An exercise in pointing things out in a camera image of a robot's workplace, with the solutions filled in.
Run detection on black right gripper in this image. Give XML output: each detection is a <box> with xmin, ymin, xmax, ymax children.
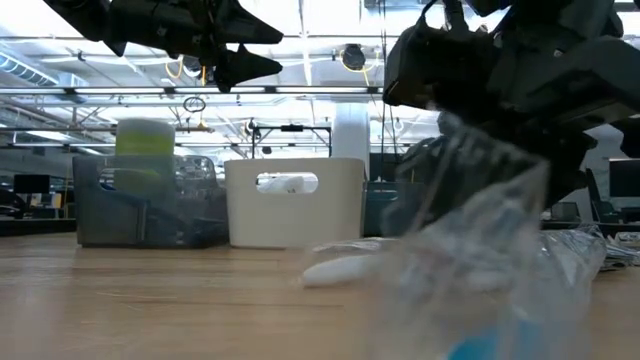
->
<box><xmin>382</xmin><ymin>21</ymin><xmax>640</xmax><ymax>224</ymax></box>

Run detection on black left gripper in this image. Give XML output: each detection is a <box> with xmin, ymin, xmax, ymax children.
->
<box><xmin>106</xmin><ymin>0</ymin><xmax>285</xmax><ymax>94</ymax></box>

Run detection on blue toothbrush clear pack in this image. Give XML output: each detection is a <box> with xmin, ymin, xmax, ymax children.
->
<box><xmin>370</xmin><ymin>110</ymin><xmax>567</xmax><ymax>360</ymax></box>

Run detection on cotton balls clear bag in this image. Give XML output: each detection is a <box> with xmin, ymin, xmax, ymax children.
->
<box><xmin>256</xmin><ymin>173</ymin><xmax>320</xmax><ymax>195</ymax></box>
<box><xmin>542</xmin><ymin>225</ymin><xmax>609</xmax><ymax>302</ymax></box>

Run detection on blue disposable razor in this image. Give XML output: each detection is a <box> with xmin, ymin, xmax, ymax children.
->
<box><xmin>99</xmin><ymin>180</ymin><xmax>150</xmax><ymax>242</ymax></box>

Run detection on teal plastic bin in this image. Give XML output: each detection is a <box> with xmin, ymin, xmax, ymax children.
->
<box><xmin>362</xmin><ymin>180</ymin><xmax>426</xmax><ymax>238</ymax></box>

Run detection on black desk monitor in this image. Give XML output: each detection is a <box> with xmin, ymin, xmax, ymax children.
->
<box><xmin>608</xmin><ymin>157</ymin><xmax>640</xmax><ymax>199</ymax></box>

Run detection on white building column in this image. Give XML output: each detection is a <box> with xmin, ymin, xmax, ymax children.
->
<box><xmin>331</xmin><ymin>101</ymin><xmax>372</xmax><ymax>161</ymax></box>

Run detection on green wipes canister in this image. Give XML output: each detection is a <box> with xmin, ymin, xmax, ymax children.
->
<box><xmin>114</xmin><ymin>117</ymin><xmax>177</xmax><ymax>197</ymax></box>

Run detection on silver nail clipper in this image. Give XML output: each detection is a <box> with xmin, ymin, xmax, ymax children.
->
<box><xmin>598</xmin><ymin>231</ymin><xmax>640</xmax><ymax>272</ymax></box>

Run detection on white plastic bin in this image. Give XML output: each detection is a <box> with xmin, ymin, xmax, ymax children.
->
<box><xmin>223</xmin><ymin>157</ymin><xmax>367</xmax><ymax>251</ymax></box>

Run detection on grey translucent plastic bin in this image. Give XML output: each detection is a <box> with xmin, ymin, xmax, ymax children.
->
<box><xmin>71</xmin><ymin>154</ymin><xmax>231</xmax><ymax>250</ymax></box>

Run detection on dark small monitor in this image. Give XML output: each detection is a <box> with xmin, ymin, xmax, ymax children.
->
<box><xmin>12</xmin><ymin>173</ymin><xmax>53</xmax><ymax>196</ymax></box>

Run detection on black ceiling cord reel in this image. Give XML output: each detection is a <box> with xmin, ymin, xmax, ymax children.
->
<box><xmin>341</xmin><ymin>43</ymin><xmax>368</xmax><ymax>73</ymax></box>
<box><xmin>181</xmin><ymin>54</ymin><xmax>202</xmax><ymax>77</ymax></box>

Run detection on black hanging ring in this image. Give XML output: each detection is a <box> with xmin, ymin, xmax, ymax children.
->
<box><xmin>181</xmin><ymin>95</ymin><xmax>208</xmax><ymax>115</ymax></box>

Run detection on black background robot frame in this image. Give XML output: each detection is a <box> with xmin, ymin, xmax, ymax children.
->
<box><xmin>247</xmin><ymin>119</ymin><xmax>334</xmax><ymax>160</ymax></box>

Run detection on black hanging cables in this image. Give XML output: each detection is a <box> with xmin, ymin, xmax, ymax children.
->
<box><xmin>377</xmin><ymin>0</ymin><xmax>392</xmax><ymax>166</ymax></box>

